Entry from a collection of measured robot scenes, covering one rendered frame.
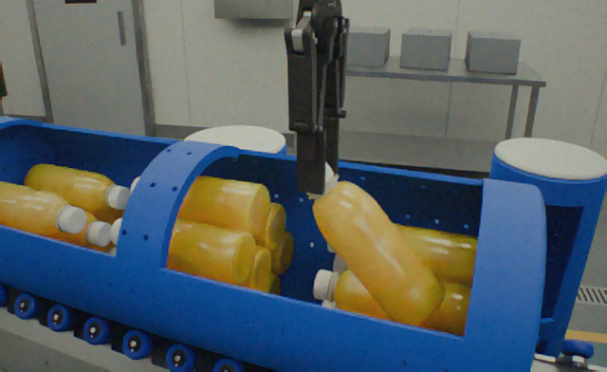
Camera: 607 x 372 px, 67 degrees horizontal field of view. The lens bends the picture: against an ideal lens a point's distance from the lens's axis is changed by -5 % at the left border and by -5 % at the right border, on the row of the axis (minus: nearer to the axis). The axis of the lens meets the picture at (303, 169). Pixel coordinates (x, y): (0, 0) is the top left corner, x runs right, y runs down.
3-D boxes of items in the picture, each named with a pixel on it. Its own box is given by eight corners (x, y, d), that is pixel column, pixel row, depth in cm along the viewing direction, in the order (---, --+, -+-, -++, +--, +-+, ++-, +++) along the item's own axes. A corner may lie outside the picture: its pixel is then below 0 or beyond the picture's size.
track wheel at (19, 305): (35, 294, 73) (45, 295, 75) (16, 288, 75) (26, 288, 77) (27, 323, 72) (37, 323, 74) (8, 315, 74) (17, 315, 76)
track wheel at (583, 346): (597, 355, 62) (597, 341, 63) (563, 349, 64) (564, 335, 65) (588, 361, 66) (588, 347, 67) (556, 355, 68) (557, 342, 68)
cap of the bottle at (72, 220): (77, 229, 73) (85, 232, 72) (58, 233, 69) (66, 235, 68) (78, 205, 72) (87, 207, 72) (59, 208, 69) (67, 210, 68)
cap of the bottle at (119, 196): (103, 198, 77) (112, 199, 77) (117, 180, 80) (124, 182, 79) (114, 213, 80) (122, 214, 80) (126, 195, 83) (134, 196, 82)
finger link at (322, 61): (339, 19, 45) (335, 16, 44) (328, 135, 47) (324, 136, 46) (301, 17, 47) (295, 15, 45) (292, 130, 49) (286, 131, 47)
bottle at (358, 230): (426, 329, 49) (315, 194, 48) (386, 330, 55) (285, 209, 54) (457, 283, 53) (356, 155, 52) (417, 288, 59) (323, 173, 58)
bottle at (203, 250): (227, 285, 57) (105, 254, 63) (249, 288, 63) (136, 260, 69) (240, 228, 58) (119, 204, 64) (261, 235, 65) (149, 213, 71)
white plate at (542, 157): (489, 134, 134) (489, 138, 135) (502, 169, 110) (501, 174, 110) (591, 142, 128) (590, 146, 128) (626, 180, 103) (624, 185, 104)
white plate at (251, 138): (205, 166, 111) (205, 171, 112) (304, 144, 125) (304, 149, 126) (168, 136, 133) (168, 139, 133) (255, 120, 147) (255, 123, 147)
